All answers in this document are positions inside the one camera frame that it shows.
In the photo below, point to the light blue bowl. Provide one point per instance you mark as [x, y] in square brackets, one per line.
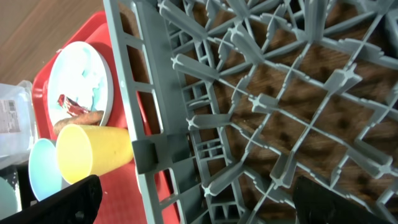
[44, 175]

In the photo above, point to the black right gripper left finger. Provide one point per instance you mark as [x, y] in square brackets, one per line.
[78, 203]

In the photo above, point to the grey dishwasher rack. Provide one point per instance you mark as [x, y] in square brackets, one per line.
[228, 103]

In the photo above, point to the yellow plastic cup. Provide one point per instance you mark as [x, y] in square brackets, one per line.
[84, 150]

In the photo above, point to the light blue plate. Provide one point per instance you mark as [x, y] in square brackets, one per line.
[56, 113]

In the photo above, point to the black waste tray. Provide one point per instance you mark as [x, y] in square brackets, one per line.
[26, 193]

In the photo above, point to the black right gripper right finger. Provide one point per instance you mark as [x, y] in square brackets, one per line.
[315, 204]

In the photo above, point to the clear plastic bin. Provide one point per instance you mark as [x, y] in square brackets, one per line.
[18, 125]

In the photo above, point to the red snack wrapper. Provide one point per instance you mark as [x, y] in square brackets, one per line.
[71, 107]

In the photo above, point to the green bowl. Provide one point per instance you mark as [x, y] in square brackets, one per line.
[10, 198]

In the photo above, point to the brown sausage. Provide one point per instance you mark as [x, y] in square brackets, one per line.
[91, 118]

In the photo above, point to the red serving tray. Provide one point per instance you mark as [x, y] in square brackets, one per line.
[122, 200]

